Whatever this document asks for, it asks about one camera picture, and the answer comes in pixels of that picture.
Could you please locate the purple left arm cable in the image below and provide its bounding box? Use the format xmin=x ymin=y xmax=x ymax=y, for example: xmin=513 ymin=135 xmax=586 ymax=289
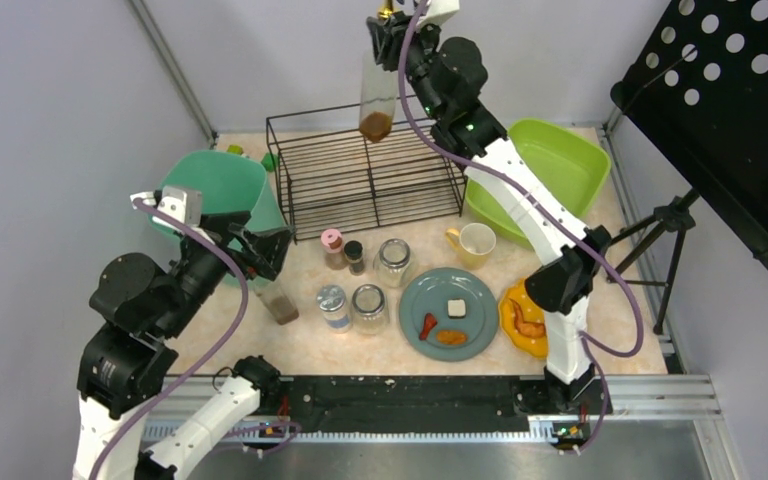
xmin=89 ymin=197 xmax=302 ymax=480

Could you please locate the pink lid spice jar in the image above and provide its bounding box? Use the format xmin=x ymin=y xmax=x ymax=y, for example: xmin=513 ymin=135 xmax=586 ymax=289
xmin=320 ymin=228 xmax=347 ymax=270

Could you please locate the yellow polka dot plate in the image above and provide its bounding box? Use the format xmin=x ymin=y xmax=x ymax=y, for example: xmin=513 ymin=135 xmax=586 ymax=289
xmin=497 ymin=278 xmax=549 ymax=360

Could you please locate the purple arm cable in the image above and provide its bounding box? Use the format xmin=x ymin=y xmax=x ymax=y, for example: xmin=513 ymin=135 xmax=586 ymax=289
xmin=393 ymin=0 xmax=645 ymax=455
xmin=89 ymin=197 xmax=302 ymax=480

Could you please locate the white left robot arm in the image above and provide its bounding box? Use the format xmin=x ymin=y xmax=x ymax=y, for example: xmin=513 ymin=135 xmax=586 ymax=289
xmin=72 ymin=237 xmax=281 ymax=479

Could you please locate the aluminium frame post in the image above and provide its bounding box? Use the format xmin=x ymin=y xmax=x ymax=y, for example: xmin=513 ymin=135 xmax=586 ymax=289
xmin=125 ymin=0 xmax=218 ymax=148

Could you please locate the orange fried nugget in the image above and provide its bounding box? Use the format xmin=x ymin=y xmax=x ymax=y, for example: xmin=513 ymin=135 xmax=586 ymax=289
xmin=435 ymin=329 xmax=469 ymax=346

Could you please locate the green toy block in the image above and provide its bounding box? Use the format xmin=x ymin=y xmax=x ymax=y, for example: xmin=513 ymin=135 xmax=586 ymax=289
xmin=260 ymin=153 xmax=280 ymax=173

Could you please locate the clear glass jar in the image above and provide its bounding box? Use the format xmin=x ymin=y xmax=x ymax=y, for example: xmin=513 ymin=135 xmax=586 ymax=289
xmin=350 ymin=284 xmax=390 ymax=335
xmin=373 ymin=238 xmax=417 ymax=288

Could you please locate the grey blue round plate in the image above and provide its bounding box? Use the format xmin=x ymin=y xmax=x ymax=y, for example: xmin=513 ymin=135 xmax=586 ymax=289
xmin=398 ymin=267 xmax=499 ymax=362

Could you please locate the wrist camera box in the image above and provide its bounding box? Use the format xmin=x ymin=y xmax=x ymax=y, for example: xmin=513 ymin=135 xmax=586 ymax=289
xmin=129 ymin=185 xmax=203 ymax=228
xmin=414 ymin=0 xmax=460 ymax=27

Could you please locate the yellow ceramic mug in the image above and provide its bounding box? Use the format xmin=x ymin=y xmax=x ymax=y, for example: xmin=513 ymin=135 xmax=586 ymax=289
xmin=444 ymin=223 xmax=497 ymax=270

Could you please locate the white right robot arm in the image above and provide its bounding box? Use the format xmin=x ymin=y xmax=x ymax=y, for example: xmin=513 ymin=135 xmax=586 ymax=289
xmin=365 ymin=11 xmax=611 ymax=409

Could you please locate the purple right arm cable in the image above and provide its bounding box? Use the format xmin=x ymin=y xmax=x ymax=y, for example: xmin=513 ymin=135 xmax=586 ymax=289
xmin=393 ymin=0 xmax=645 ymax=455

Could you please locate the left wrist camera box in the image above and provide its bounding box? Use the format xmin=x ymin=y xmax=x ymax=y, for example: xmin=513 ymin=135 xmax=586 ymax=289
xmin=129 ymin=185 xmax=203 ymax=228

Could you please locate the red chicken drumstick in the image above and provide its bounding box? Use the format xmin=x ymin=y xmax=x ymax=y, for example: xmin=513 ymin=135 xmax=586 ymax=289
xmin=418 ymin=313 xmax=438 ymax=341

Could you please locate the black wire dish rack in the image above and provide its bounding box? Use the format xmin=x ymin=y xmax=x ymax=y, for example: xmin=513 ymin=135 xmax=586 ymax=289
xmin=265 ymin=103 xmax=466 ymax=241

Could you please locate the white tofu cube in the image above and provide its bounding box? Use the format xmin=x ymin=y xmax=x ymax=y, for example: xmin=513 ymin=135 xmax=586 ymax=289
xmin=446 ymin=298 xmax=467 ymax=319

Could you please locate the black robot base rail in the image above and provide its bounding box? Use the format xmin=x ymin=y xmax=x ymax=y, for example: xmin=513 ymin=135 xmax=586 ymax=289
xmin=255 ymin=375 xmax=612 ymax=434

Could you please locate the silver lid labelled jar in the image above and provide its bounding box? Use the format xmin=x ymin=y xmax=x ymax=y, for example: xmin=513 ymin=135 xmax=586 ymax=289
xmin=316 ymin=284 xmax=351 ymax=333

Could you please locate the black camera tripod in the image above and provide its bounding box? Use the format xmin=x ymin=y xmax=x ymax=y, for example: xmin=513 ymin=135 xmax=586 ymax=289
xmin=605 ymin=188 xmax=701 ymax=336

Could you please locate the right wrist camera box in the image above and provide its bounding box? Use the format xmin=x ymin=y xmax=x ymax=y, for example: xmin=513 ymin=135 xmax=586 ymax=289
xmin=414 ymin=0 xmax=460 ymax=27

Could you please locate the black lid spice jar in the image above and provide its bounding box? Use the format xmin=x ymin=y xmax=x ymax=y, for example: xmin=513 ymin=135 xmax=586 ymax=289
xmin=343 ymin=240 xmax=366 ymax=276

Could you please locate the black perforated metal panel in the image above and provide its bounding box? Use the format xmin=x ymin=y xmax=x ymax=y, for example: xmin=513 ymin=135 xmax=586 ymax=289
xmin=610 ymin=1 xmax=768 ymax=271

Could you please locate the lime green plastic basin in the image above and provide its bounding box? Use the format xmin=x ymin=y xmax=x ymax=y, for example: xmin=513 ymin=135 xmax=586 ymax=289
xmin=465 ymin=118 xmax=612 ymax=249

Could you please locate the oil bottle brown liquid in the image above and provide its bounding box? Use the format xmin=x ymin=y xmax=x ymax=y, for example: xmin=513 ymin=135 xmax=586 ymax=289
xmin=252 ymin=277 xmax=299 ymax=325

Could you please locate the orange fried chicken piece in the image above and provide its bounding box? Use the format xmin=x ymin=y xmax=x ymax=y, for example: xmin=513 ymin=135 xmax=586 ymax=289
xmin=509 ymin=298 xmax=546 ymax=339

